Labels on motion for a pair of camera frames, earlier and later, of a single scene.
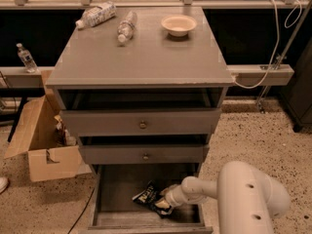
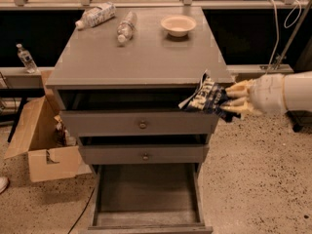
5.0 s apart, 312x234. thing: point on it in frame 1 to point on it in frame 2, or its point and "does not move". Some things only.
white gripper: (171, 198) to (268, 95)
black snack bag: (148, 197) to (209, 97)
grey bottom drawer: (113, 210) does not move
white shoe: (4, 182) does not move
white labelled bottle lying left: (94, 15) does not move
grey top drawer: (142, 122) does not move
